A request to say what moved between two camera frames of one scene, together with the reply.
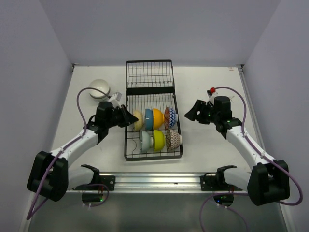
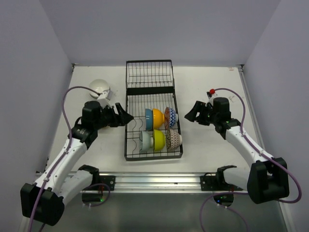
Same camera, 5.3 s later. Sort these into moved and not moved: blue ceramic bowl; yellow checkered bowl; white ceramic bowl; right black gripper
Moved: yellow checkered bowl
Not moved: right black gripper; blue ceramic bowl; white ceramic bowl
